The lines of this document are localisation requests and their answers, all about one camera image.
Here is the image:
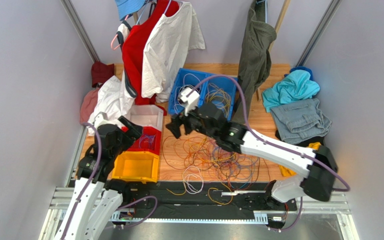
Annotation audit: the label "purple right arm hose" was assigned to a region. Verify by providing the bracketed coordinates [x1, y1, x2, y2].
[186, 74, 351, 233]

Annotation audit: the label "olive green garment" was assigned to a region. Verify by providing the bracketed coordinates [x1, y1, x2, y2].
[231, 0, 277, 124]

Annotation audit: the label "dark blue cloth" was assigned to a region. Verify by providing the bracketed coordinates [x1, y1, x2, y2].
[284, 66, 314, 81]

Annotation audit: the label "light blue jeans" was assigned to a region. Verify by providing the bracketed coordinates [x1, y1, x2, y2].
[270, 98, 332, 145]

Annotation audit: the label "blue hat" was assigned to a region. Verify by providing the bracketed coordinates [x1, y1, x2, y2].
[114, 0, 149, 21]

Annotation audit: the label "teal cloth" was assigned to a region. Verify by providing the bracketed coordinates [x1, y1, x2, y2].
[261, 70, 321, 113]

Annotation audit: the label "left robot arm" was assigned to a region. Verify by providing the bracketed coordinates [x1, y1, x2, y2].
[54, 116, 144, 240]

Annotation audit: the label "orange cable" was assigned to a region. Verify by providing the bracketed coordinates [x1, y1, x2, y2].
[161, 133, 263, 192]

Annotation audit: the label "white t-shirt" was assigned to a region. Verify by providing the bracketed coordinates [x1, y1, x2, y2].
[140, 0, 206, 103]

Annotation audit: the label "red t-shirt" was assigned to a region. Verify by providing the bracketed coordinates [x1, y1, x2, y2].
[122, 0, 180, 105]

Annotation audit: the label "maroon cloth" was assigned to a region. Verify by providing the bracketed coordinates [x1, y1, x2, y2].
[91, 61, 115, 88]

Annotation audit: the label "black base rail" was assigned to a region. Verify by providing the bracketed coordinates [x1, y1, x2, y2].
[48, 179, 353, 225]

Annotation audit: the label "red storage bin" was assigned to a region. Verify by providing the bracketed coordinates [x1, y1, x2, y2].
[123, 126, 162, 156]

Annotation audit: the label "yellow cloth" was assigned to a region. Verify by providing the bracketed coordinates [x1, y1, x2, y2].
[278, 142, 322, 177]

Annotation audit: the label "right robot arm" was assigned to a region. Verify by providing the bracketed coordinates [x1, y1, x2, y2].
[166, 103, 338, 203]

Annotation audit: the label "white storage bin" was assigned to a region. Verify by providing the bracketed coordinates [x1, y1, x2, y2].
[128, 105, 164, 132]

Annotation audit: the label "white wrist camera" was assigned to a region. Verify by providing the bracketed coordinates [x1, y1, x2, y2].
[93, 112, 110, 129]
[178, 86, 200, 116]

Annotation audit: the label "white cloth on floor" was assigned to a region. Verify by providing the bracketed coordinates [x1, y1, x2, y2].
[88, 72, 138, 128]

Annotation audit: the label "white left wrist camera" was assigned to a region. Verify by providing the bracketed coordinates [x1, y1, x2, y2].
[93, 112, 110, 129]

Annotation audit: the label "blue cable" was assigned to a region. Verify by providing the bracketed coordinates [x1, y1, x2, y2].
[137, 133, 158, 151]

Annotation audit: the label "pink cable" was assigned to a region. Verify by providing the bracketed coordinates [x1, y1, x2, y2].
[181, 133, 263, 191]

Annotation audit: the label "white cable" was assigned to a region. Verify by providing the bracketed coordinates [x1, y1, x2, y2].
[172, 73, 204, 115]

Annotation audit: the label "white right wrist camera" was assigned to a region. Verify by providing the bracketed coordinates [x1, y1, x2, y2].
[178, 86, 200, 116]

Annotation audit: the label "blue divided bin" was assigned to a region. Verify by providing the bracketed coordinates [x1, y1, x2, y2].
[167, 68, 237, 120]

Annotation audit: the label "yellow storage bin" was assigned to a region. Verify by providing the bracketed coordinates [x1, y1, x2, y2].
[111, 151, 160, 184]

